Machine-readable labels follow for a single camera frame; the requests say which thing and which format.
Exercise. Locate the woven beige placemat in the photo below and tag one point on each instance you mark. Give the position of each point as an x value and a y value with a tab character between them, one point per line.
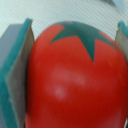
46	12

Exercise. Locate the gripper teal padded left finger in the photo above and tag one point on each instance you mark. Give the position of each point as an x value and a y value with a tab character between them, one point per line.
15	47

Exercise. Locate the red toy tomato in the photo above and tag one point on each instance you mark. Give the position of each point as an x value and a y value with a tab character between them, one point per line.
77	77

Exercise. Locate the gripper teal padded right finger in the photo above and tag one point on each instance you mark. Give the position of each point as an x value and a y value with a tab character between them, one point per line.
122	38

